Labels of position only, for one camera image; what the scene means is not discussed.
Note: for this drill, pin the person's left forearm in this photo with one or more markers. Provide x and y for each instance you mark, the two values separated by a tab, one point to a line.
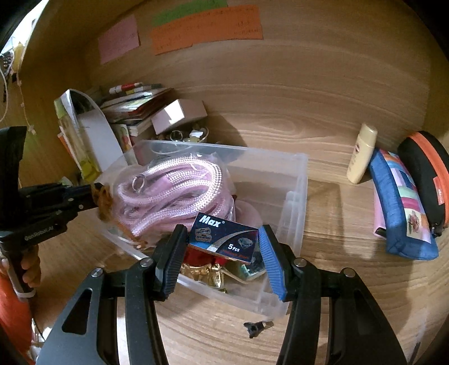
10	316

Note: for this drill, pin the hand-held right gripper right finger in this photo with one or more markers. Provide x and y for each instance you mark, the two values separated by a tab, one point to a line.
272	266

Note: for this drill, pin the small black clip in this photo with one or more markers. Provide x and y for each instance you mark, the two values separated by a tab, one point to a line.
258	327

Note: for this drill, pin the gold foil wrappers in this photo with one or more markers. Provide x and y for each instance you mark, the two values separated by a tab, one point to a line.
207	275

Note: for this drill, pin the yellow-green bottle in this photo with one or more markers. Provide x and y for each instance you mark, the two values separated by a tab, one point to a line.
75	147

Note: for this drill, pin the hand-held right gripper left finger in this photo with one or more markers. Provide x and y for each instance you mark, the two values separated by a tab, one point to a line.
172	268

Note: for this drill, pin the black orange zip case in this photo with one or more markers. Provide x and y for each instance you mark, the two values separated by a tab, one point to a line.
428	168

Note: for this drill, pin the person's left hand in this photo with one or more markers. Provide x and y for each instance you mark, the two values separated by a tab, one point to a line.
32	270

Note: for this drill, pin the green paper note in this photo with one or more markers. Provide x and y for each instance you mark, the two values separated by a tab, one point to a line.
182	12

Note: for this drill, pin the pink paper note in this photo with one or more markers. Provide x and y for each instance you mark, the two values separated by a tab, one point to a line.
117	40

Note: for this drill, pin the stack of books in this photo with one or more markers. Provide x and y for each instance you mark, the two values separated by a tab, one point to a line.
133	107

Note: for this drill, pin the orange paper note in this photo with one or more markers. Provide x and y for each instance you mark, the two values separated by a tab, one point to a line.
210	31

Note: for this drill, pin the small blue box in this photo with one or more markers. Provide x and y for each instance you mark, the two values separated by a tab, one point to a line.
217	238

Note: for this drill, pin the small white pink box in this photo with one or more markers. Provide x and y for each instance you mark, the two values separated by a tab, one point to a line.
179	115

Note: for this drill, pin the white file box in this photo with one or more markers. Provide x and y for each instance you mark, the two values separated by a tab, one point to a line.
98	140

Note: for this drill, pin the white red marker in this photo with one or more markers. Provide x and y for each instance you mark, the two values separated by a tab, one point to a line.
125	87

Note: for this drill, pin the wooden desktop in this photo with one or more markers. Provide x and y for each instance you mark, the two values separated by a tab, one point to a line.
333	280

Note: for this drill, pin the blue patchwork pencil case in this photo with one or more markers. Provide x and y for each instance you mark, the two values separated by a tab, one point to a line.
400	207

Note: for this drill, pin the red box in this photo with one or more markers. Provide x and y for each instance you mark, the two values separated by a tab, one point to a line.
196	259

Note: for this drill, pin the cream lotion bottle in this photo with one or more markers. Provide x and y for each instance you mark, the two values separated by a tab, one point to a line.
361	154

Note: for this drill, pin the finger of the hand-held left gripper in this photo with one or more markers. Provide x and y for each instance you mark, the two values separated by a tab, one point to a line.
77	204
75	190

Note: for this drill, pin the small metal trinkets pile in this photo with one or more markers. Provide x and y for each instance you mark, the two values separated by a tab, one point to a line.
182	135

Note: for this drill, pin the clear plastic box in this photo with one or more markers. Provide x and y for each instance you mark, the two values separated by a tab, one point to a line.
266	168

